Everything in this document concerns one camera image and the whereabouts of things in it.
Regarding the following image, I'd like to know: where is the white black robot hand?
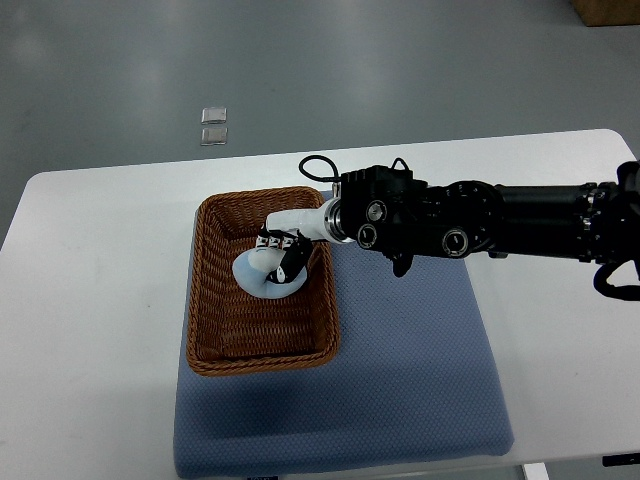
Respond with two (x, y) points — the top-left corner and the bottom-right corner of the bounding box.
(250, 198), (349, 285)

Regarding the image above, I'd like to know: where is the light blue plush toy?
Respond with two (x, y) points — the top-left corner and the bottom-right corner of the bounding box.
(232, 247), (307, 299)

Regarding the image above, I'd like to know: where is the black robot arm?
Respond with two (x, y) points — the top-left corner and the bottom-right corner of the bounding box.
(327, 158), (639, 301)

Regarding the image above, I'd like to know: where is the brown wicker basket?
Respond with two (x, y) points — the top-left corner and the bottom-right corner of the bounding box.
(185, 186), (341, 377)

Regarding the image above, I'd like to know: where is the upper metal floor plate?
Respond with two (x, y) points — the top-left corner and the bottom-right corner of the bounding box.
(201, 106), (227, 125)

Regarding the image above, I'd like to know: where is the blue quilted mat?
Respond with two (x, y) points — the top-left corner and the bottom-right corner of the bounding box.
(174, 244), (513, 478)

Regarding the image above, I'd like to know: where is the white table leg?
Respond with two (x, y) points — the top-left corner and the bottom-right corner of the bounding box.
(521, 462), (550, 480)

